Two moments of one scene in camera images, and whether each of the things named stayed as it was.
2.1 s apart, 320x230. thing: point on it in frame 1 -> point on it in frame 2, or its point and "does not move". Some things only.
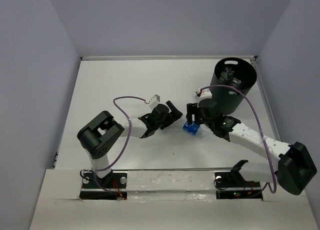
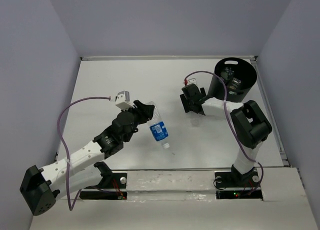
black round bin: [237, 73] does not move
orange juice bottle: [236, 82] does not move
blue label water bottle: [194, 128] -> [157, 127]
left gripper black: [171, 116] -> [144, 112]
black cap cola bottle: [228, 74] does not move
